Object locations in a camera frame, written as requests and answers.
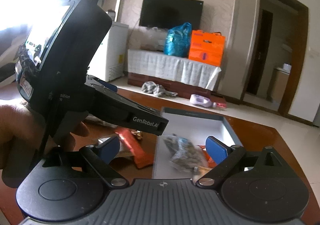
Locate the blue plastic bag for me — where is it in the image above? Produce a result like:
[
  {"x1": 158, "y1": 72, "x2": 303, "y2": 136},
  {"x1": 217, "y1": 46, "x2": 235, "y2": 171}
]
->
[{"x1": 163, "y1": 22, "x2": 192, "y2": 58}]

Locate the orange cardboard box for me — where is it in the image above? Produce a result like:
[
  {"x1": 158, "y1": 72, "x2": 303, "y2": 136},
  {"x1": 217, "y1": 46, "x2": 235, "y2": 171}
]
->
[{"x1": 188, "y1": 30, "x2": 225, "y2": 67}]

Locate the grey cloth on floor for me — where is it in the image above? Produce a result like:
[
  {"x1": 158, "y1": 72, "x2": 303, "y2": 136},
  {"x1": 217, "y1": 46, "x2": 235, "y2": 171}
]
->
[{"x1": 141, "y1": 81, "x2": 177, "y2": 97}]

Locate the black wall television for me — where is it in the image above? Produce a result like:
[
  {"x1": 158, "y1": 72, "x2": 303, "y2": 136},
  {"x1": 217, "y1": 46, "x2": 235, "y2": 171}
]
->
[{"x1": 139, "y1": 0, "x2": 203, "y2": 30}]

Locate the grey shallow tray box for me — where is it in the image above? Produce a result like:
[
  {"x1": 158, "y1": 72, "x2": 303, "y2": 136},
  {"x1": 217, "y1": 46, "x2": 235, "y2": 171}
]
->
[{"x1": 152, "y1": 107, "x2": 242, "y2": 179}]

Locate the kitchen counter cabinet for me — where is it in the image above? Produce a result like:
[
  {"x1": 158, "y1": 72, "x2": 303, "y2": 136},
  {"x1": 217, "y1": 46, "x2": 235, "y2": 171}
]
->
[{"x1": 270, "y1": 67, "x2": 290, "y2": 104}]

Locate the clear bag of seeds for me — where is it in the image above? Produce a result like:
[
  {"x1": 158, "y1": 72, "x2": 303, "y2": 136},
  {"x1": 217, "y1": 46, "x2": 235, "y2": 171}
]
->
[{"x1": 163, "y1": 135, "x2": 208, "y2": 172}]

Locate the white chest freezer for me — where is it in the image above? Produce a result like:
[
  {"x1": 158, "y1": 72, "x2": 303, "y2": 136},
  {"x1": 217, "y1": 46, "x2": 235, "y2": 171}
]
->
[{"x1": 87, "y1": 22, "x2": 129, "y2": 82}]

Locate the red item on floor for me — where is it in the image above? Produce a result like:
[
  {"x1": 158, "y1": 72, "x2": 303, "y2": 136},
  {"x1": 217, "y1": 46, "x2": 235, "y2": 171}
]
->
[{"x1": 216, "y1": 102, "x2": 227, "y2": 109}]

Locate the person's left hand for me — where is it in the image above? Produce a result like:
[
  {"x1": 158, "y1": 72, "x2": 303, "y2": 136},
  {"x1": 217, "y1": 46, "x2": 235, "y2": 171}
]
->
[{"x1": 0, "y1": 103, "x2": 90, "y2": 188}]

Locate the orange snack packet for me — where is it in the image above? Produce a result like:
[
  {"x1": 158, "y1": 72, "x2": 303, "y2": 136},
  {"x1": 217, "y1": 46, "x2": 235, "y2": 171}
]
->
[{"x1": 115, "y1": 127, "x2": 154, "y2": 169}]

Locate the white cloth covered tv stand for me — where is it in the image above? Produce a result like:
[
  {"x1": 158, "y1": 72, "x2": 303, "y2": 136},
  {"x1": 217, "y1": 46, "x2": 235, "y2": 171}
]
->
[{"x1": 127, "y1": 49, "x2": 221, "y2": 99}]

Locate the purple white detergent bottle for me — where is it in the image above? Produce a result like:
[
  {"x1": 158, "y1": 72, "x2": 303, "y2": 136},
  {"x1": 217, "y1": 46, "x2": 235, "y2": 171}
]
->
[{"x1": 189, "y1": 94, "x2": 217, "y2": 108}]

